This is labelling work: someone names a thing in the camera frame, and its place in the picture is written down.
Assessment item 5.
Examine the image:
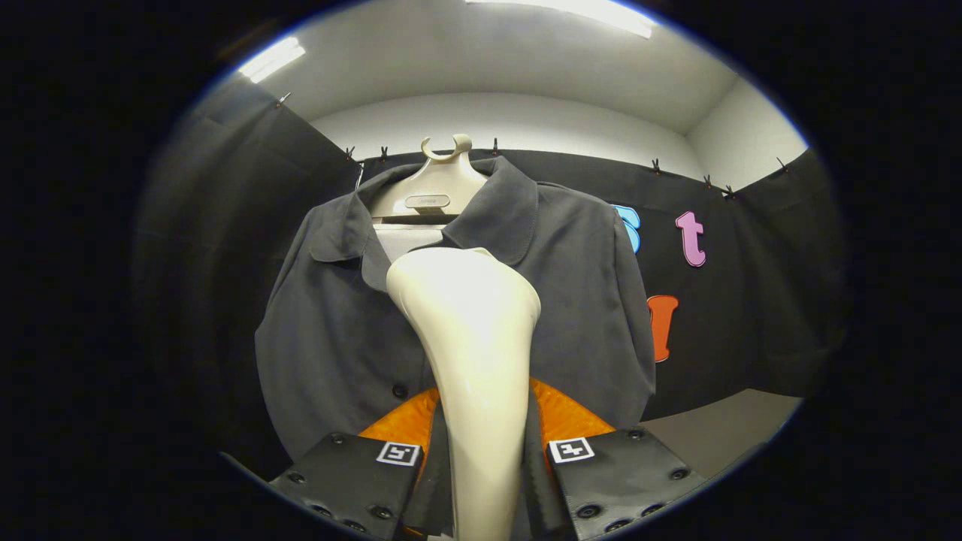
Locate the dark grey collared shirt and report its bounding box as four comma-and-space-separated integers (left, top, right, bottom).
254, 156, 657, 482

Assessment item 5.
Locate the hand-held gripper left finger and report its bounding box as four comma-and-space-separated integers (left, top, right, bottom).
269, 387, 452, 539

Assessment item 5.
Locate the white garment steamer head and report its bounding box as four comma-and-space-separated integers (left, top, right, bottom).
386, 246, 542, 541

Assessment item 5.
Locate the row of black cloth clips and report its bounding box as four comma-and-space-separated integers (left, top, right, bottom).
274, 92, 790, 200

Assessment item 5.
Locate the small ceiling light panel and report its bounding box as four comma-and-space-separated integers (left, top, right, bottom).
237, 36, 307, 83

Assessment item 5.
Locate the grey cabinet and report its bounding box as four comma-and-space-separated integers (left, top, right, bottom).
639, 389, 803, 482

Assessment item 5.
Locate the beige garment hanger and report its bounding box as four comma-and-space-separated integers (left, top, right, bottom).
368, 134, 489, 261

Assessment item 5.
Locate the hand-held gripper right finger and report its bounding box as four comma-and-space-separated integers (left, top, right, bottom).
526, 378, 707, 540

